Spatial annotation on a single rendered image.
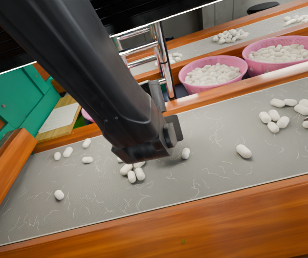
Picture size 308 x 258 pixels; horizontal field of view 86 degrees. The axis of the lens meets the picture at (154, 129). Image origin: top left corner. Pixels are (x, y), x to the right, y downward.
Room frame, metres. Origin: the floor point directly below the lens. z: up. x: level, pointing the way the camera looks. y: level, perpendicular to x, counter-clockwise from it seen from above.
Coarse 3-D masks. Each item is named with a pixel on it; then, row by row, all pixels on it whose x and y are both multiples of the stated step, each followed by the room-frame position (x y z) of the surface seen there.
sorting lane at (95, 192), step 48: (240, 96) 0.42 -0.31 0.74; (288, 96) 0.35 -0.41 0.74; (96, 144) 0.44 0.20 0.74; (192, 144) 0.29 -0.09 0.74; (288, 144) 0.20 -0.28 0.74; (48, 192) 0.31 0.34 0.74; (96, 192) 0.25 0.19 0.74; (144, 192) 0.21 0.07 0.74; (192, 192) 0.17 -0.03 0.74; (0, 240) 0.22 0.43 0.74
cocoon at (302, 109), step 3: (297, 105) 0.28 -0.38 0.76; (300, 105) 0.28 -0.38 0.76; (303, 105) 0.28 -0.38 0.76; (294, 108) 0.29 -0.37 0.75; (297, 108) 0.28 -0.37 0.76; (300, 108) 0.27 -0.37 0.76; (303, 108) 0.27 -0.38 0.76; (306, 108) 0.26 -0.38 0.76; (297, 111) 0.28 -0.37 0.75; (300, 111) 0.27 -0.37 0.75; (303, 111) 0.26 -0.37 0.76; (306, 111) 0.26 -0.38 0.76; (303, 114) 0.26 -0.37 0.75; (306, 114) 0.26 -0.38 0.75
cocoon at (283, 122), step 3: (282, 117) 0.26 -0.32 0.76; (285, 117) 0.26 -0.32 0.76; (279, 120) 0.26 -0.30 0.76; (282, 120) 0.25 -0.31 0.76; (285, 120) 0.25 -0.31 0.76; (288, 120) 0.25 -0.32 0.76; (276, 123) 0.26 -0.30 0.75; (279, 123) 0.25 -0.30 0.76; (282, 123) 0.25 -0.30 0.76; (285, 123) 0.24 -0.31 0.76; (279, 126) 0.25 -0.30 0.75; (282, 126) 0.24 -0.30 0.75; (285, 126) 0.24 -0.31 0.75
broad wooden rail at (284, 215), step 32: (256, 192) 0.12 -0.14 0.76; (288, 192) 0.10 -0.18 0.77; (96, 224) 0.17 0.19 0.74; (128, 224) 0.14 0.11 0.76; (160, 224) 0.12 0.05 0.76; (192, 224) 0.10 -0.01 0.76; (224, 224) 0.09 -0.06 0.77; (256, 224) 0.07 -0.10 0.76; (288, 224) 0.06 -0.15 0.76; (0, 256) 0.16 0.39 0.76; (32, 256) 0.14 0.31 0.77; (64, 256) 0.12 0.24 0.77; (96, 256) 0.11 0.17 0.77; (128, 256) 0.09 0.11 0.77; (160, 256) 0.07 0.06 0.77; (192, 256) 0.06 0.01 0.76; (224, 256) 0.05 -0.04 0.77; (256, 256) 0.04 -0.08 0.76; (288, 256) 0.03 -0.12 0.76
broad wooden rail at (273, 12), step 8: (296, 0) 1.12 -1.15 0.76; (304, 0) 1.06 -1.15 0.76; (272, 8) 1.13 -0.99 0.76; (280, 8) 1.07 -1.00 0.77; (288, 8) 1.03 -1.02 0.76; (296, 8) 1.02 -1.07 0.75; (248, 16) 1.13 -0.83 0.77; (256, 16) 1.08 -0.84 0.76; (264, 16) 1.05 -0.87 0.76; (272, 16) 1.04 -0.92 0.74; (224, 24) 1.15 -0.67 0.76; (232, 24) 1.09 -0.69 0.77; (240, 24) 1.06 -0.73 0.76; (248, 24) 1.06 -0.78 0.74; (200, 32) 1.16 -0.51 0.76; (208, 32) 1.10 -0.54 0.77; (216, 32) 1.08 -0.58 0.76; (176, 40) 1.17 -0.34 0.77; (184, 40) 1.11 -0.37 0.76; (192, 40) 1.09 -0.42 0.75; (152, 48) 1.18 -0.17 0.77; (168, 48) 1.11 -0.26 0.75; (128, 56) 1.19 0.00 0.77; (136, 56) 1.14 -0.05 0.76; (144, 56) 1.13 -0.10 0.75
